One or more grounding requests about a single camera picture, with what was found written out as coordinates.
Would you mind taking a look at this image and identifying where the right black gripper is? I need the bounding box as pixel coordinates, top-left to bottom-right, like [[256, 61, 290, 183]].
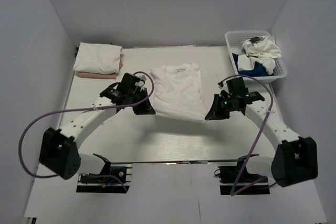
[[206, 93, 236, 120]]

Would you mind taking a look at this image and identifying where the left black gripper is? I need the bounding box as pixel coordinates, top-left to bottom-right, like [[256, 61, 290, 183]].
[[128, 87, 155, 115]]

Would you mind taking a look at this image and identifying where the white cartoon print t-shirt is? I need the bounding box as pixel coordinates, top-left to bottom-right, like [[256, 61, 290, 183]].
[[150, 63, 207, 123]]

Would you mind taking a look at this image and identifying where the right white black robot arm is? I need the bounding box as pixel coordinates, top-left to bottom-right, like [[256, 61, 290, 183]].
[[205, 92, 318, 187]]

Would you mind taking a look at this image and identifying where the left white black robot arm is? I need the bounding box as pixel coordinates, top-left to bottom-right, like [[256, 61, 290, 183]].
[[39, 88, 155, 182]]

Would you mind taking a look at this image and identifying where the blue t-shirt in basket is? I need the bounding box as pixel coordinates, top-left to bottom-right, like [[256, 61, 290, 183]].
[[238, 63, 274, 77]]

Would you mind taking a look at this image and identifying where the folded pink t-shirt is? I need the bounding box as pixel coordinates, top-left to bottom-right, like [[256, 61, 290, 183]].
[[73, 51, 123, 79]]

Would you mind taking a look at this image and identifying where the folded white t-shirt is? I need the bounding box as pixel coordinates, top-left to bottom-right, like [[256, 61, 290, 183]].
[[73, 42, 123, 74]]

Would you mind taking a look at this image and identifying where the white plastic laundry basket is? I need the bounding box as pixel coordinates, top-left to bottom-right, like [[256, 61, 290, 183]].
[[225, 30, 287, 83]]

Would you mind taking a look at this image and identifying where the crumpled white t-shirt in basket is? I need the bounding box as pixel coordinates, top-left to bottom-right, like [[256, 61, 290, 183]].
[[237, 36, 282, 74]]

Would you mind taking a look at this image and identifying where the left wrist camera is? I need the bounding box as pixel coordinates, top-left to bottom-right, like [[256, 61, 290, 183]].
[[99, 73, 145, 104]]

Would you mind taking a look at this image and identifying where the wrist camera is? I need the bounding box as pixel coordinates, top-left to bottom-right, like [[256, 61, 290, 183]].
[[99, 73, 145, 104], [218, 77, 265, 104]]

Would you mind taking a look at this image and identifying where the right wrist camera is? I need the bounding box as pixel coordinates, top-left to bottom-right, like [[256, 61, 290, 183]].
[[218, 77, 265, 104]]

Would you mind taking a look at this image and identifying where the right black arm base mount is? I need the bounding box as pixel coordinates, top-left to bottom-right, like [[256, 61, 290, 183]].
[[214, 155, 271, 196]]

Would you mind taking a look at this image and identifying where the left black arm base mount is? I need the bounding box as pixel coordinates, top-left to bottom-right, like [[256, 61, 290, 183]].
[[76, 164, 132, 194]]

